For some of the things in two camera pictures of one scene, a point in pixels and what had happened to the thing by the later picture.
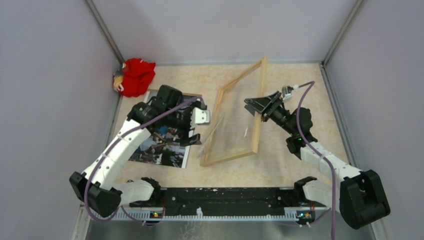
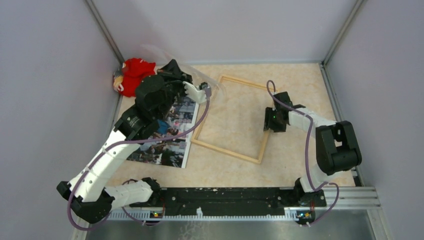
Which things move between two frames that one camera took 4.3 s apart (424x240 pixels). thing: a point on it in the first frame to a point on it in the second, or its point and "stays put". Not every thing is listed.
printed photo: [162, 147] stays put
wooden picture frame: [203, 162] to [218, 82]
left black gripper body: [181, 121] to [174, 86]
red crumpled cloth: [137, 75] stays put
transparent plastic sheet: [235, 133] to [161, 54]
